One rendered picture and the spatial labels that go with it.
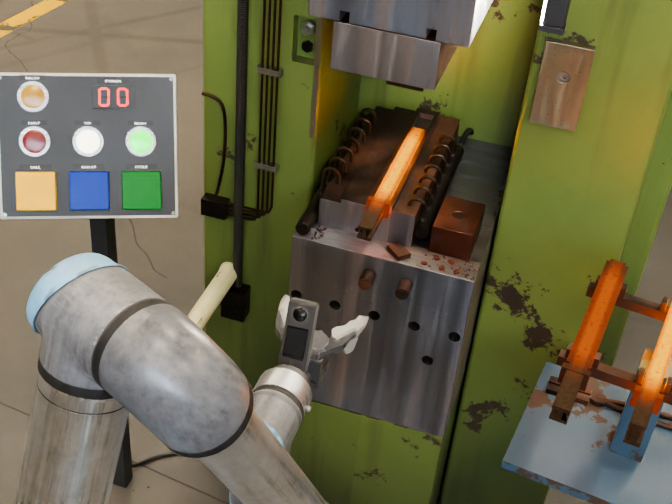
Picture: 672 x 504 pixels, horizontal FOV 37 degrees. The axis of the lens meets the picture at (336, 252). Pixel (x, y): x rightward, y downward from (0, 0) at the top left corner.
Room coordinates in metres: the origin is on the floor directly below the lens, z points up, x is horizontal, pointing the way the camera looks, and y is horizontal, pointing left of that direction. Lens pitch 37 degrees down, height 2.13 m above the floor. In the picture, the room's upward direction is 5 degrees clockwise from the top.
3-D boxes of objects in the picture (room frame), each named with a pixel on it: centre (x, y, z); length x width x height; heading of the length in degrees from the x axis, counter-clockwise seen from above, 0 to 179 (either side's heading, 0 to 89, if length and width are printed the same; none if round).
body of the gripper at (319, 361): (1.22, 0.04, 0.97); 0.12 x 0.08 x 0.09; 165
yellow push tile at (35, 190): (1.60, 0.59, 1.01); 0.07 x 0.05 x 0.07; 100
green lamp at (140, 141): (1.68, 0.40, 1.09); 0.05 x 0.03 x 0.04; 75
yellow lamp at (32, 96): (1.68, 0.60, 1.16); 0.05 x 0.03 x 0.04; 75
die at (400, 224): (1.88, -0.11, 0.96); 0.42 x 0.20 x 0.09; 165
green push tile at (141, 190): (1.63, 0.39, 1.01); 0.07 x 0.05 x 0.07; 100
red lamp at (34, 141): (1.64, 0.59, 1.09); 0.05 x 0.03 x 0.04; 75
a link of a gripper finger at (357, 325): (1.29, -0.04, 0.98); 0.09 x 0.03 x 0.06; 129
